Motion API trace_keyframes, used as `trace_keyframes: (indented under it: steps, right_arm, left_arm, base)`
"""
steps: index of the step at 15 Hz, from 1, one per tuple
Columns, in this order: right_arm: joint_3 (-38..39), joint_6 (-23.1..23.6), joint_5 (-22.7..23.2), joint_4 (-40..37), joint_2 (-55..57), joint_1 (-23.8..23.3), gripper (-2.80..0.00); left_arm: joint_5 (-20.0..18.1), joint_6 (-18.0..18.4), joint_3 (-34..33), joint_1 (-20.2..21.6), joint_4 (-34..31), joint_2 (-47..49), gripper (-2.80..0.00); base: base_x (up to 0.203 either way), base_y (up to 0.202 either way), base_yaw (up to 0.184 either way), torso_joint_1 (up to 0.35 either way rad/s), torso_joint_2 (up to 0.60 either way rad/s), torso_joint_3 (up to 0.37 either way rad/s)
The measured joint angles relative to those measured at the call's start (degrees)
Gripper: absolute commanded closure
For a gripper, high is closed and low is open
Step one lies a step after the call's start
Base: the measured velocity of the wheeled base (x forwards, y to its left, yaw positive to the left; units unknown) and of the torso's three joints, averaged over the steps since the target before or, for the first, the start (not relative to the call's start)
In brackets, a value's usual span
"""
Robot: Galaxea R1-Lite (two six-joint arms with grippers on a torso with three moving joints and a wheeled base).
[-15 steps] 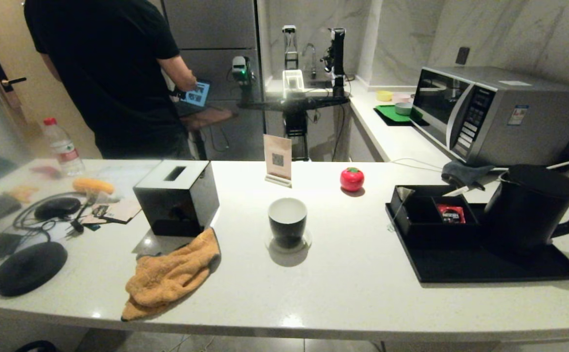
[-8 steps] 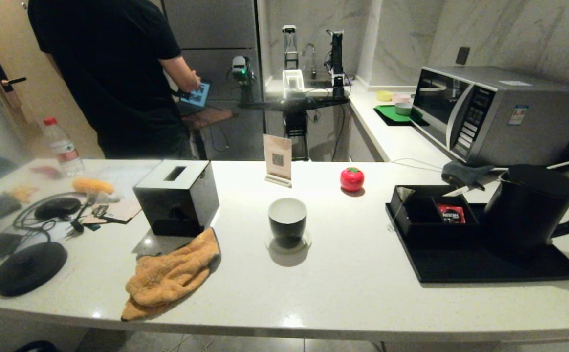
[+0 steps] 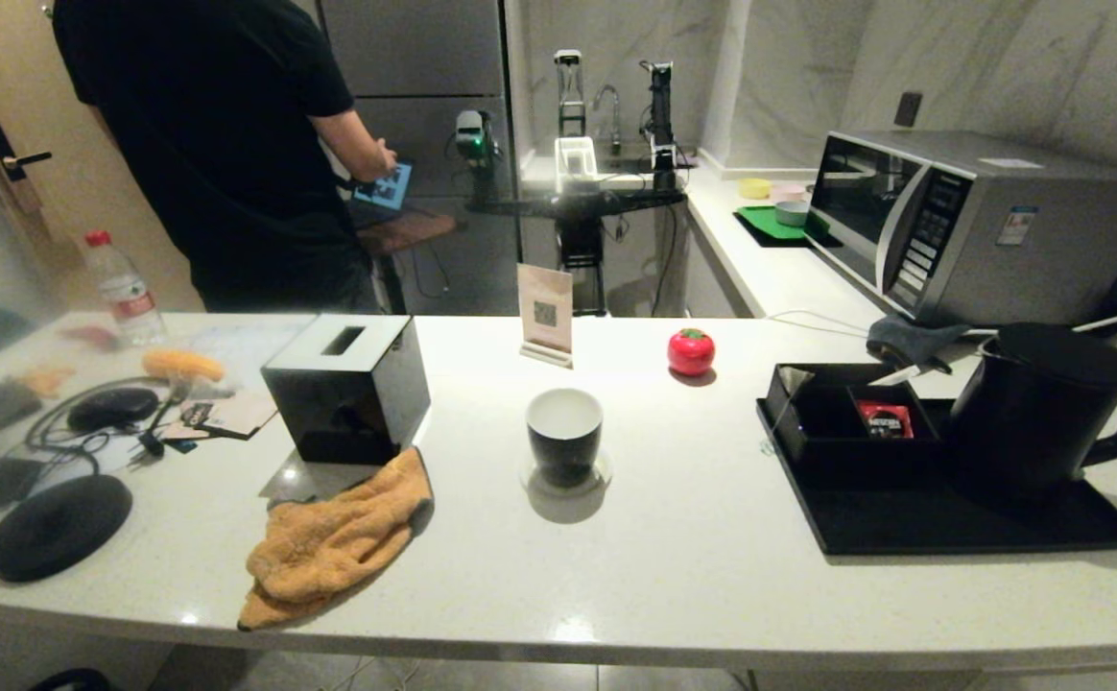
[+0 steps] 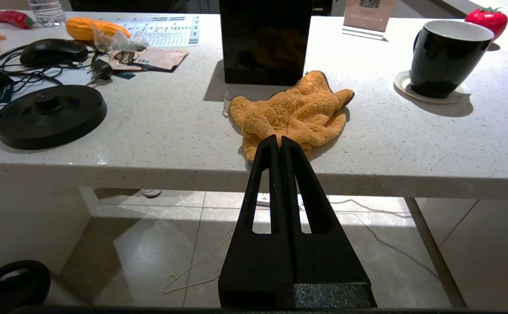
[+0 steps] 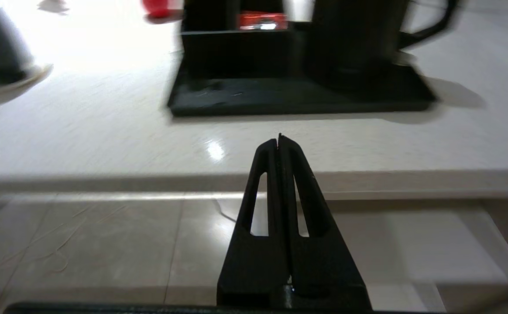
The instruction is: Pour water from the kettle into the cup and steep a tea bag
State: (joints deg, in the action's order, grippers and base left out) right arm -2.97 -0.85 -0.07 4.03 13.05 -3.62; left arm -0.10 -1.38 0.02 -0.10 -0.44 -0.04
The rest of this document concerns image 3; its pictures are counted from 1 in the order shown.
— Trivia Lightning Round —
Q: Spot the water bottle red cap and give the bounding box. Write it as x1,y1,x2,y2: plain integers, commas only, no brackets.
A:
83,229,168,348

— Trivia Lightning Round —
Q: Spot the black electric kettle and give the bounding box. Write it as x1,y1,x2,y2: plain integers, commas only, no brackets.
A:
947,322,1117,495

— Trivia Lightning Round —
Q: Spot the brown tea packet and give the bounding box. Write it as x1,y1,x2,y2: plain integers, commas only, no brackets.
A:
163,389,279,442

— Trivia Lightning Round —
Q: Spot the QR code sign stand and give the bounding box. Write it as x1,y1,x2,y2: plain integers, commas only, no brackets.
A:
517,263,576,369

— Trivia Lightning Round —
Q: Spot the black mug white inside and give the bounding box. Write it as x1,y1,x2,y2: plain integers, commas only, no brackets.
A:
526,387,606,488

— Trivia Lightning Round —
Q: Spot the black background robot stand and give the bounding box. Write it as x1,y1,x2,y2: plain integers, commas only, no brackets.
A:
467,48,689,318

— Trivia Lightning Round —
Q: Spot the red tomato toy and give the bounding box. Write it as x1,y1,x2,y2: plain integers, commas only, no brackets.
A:
667,328,717,377

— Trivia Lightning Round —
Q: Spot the white basket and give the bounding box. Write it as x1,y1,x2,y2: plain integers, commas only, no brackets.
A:
555,135,600,183

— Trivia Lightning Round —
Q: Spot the wooden side table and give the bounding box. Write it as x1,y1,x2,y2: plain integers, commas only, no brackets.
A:
357,209,459,313

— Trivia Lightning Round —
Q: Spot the black tissue box white lid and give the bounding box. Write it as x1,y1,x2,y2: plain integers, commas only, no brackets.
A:
261,314,432,466

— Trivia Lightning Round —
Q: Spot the metal faucet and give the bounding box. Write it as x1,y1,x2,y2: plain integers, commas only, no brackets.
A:
592,83,623,155

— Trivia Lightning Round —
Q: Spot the laptop with blue screen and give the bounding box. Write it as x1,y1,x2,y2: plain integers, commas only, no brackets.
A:
352,160,414,212

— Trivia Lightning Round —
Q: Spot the green tray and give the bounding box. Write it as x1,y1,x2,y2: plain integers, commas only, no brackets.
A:
734,204,833,249

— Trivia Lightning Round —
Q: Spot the black organizer box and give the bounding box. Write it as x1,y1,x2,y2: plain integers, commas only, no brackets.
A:
766,362,943,471

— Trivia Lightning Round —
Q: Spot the orange microfiber cloth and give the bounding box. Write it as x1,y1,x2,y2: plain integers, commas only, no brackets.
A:
237,446,435,632

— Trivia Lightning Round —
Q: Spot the grey refrigerator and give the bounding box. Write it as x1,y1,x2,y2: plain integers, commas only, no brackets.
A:
317,0,521,316

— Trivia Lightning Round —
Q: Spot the red coffee sachet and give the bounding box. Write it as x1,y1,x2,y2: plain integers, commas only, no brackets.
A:
854,399,915,441

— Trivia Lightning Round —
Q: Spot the grey cloth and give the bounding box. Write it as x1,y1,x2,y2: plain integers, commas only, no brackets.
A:
866,314,972,370

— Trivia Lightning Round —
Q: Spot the yellow corn toy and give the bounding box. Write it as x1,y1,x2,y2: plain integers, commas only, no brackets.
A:
142,348,226,383

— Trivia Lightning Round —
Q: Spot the black serving tray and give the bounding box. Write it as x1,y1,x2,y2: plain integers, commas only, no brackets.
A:
756,389,1117,558

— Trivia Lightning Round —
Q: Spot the person in black shirt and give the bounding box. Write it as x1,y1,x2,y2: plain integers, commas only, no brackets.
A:
52,0,398,313

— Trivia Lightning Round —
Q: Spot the silver microwave oven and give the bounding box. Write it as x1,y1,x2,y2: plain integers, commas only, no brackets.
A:
808,130,1117,327

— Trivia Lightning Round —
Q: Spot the black computer mouse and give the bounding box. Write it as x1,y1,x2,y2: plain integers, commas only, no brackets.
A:
67,387,160,433

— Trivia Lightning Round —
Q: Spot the red chili toy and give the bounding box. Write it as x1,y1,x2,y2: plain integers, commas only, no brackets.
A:
59,324,120,350

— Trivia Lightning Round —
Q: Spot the orange toy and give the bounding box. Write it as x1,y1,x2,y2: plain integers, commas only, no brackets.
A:
21,367,75,396

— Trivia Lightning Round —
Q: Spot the black round kettle base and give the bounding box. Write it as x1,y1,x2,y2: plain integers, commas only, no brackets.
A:
0,473,134,584

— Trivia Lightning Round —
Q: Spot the black round base part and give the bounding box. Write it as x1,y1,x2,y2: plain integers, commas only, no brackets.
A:
31,667,113,691

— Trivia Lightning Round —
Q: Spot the black mouse cable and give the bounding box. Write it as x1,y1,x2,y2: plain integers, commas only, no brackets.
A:
26,376,171,476

